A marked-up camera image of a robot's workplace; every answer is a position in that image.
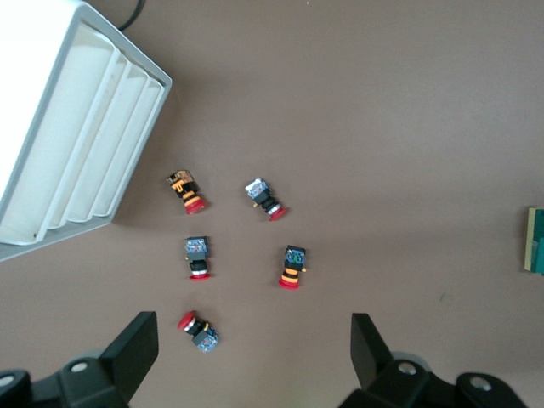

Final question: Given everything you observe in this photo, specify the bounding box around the red emergency button blue block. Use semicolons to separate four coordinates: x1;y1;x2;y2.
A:
177;310;220;354
184;235;213;282
245;178;290;223

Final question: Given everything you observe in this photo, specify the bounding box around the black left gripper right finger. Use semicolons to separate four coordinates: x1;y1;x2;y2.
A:
339;312;532;408

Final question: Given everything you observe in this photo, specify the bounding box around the green terminal block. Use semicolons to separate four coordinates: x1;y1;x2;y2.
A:
521;206;544;276

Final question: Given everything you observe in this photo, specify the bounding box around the red emergency button orange block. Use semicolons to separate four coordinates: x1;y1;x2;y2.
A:
165;168;205;216

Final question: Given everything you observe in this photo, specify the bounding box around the white stepped plastic bin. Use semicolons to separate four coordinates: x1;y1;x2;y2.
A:
0;0;174;263

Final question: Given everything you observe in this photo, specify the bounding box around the black looped cable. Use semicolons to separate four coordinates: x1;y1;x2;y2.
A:
116;0;148;31

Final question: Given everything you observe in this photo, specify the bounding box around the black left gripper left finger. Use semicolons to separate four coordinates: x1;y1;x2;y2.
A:
0;310;161;408

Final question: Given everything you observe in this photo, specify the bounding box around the red emergency button orange-striped body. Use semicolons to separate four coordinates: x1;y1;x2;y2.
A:
278;245;309;291

